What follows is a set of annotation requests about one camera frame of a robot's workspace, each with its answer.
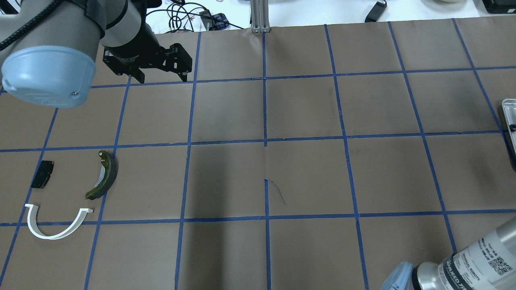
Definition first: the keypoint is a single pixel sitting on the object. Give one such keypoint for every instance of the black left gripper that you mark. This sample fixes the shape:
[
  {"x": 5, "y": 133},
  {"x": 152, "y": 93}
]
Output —
[{"x": 136, "y": 47}]

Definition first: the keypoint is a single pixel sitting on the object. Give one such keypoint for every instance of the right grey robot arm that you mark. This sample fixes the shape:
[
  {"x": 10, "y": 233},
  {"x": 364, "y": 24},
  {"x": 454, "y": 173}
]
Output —
[{"x": 488, "y": 264}]

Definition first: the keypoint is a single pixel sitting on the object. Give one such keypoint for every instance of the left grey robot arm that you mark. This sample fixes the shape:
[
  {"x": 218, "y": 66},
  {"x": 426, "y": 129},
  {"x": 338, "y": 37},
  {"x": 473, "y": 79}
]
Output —
[{"x": 49, "y": 48}]

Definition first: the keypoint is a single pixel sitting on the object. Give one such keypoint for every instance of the ribbed metal tray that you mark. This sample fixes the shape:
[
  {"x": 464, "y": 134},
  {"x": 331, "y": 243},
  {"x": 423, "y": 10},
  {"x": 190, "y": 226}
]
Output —
[{"x": 508, "y": 107}]

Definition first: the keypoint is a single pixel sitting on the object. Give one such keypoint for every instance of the olive brake shoe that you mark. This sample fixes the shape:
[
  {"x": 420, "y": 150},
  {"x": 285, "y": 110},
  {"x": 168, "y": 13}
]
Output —
[{"x": 107, "y": 177}]

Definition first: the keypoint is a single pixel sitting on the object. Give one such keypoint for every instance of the black brake pad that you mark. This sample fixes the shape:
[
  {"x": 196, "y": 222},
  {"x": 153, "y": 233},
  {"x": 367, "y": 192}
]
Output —
[{"x": 42, "y": 175}]

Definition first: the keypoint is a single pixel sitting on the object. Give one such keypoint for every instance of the white curved plastic part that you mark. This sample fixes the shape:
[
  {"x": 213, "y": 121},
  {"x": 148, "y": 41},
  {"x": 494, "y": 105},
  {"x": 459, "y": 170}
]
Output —
[{"x": 32, "y": 211}]

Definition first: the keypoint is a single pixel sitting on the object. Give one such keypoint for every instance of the black power adapter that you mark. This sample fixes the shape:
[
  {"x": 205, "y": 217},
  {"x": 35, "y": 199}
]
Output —
[{"x": 376, "y": 12}]

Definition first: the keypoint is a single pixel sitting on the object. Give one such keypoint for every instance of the aluminium frame post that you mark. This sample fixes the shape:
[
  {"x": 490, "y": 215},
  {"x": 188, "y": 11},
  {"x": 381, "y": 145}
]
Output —
[{"x": 259, "y": 12}]

